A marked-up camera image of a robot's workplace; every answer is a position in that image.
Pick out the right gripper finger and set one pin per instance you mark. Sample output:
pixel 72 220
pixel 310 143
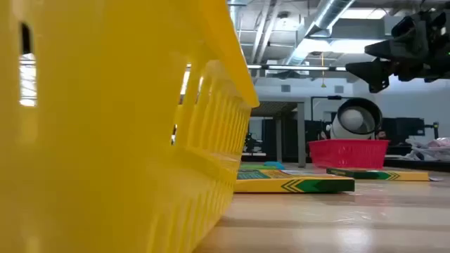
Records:
pixel 390 49
pixel 374 74

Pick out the yellow slotted plastic basket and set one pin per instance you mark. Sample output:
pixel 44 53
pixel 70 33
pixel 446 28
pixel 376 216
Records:
pixel 105 140

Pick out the white cylindrical spot lamp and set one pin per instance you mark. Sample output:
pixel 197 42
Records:
pixel 355 121

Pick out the ceiling light bar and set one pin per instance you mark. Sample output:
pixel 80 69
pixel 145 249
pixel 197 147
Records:
pixel 299 67

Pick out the yellow green crayon box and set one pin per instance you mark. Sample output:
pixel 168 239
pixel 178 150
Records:
pixel 316 185
pixel 383 175

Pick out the silver ventilation duct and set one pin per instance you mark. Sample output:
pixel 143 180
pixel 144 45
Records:
pixel 327 17

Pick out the black aluminium table frame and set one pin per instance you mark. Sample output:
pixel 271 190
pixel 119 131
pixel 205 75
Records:
pixel 415 165

